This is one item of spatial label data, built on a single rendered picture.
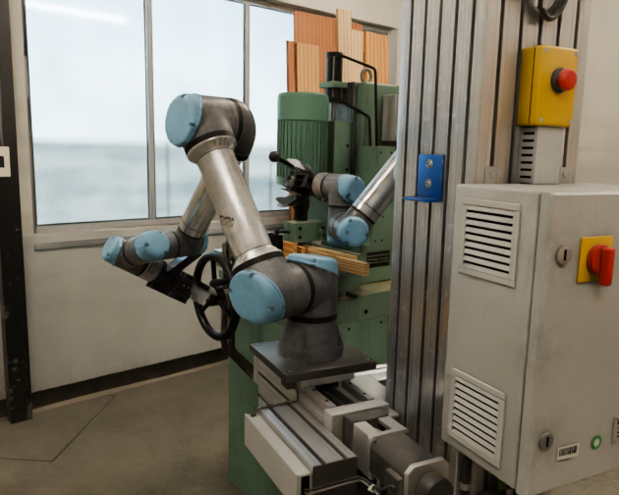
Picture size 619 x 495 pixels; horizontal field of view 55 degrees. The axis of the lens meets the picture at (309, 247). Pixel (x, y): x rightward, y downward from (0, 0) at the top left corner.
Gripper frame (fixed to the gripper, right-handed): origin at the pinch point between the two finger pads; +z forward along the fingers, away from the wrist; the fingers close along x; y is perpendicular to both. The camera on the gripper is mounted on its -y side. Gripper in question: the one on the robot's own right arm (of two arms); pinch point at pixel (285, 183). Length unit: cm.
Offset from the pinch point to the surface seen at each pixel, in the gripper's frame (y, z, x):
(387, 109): -32.1, -0.9, -37.8
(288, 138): -2.8, 9.8, -15.7
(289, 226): -15.2, 12.1, 11.5
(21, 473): 22, 85, 133
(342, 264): -22.3, -11.7, 19.4
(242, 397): -25, 23, 76
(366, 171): -29.7, -2.3, -14.2
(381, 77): -151, 143, -115
